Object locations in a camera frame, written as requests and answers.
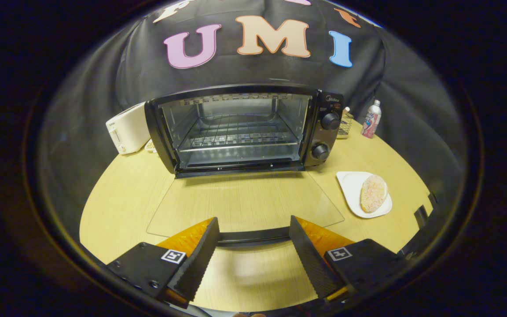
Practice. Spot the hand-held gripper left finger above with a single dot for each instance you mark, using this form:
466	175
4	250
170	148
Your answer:
198	259

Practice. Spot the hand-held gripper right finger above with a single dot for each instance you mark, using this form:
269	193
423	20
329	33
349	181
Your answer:
310	259

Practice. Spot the round breaded patty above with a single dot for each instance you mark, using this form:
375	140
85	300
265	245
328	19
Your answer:
373	193

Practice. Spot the black toaster oven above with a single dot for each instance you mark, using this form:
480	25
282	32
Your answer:
330	141

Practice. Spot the white pop-up toaster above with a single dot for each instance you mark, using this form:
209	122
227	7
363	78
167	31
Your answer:
128	127

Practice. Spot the white square plate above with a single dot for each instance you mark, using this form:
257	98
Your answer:
350	187

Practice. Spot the black chair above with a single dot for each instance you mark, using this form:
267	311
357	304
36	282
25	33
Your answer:
421	215

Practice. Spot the white pink-label bottle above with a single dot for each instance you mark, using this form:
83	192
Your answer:
371	121

